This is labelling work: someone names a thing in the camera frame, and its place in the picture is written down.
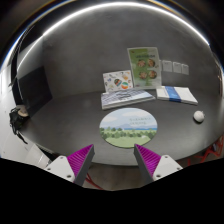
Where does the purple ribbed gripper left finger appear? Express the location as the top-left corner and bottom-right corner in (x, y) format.
(45, 143), (96, 187)

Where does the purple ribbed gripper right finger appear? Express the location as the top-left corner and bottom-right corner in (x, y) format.
(133, 143), (184, 184)

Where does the round landscape mouse pad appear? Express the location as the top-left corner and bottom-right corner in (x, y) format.
(99, 108), (158, 148)

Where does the white computer mouse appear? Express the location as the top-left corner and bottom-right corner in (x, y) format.
(193, 111), (205, 123)

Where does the grey checkered book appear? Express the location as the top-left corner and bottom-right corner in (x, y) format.
(101, 89), (155, 110)

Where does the black monitor screen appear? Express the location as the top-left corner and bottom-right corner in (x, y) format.
(17, 67), (52, 117)

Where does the white colourful picture card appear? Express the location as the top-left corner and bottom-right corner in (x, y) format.
(103, 70), (133, 92)

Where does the green upright poster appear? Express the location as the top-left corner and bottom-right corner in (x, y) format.
(128, 47), (162, 89)

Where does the red cable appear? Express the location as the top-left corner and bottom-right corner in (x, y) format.
(186, 135), (224, 167)

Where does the white wall socket plate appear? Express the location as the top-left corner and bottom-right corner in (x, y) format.
(162, 60), (173, 72)
(173, 62), (182, 73)
(182, 64), (189, 75)

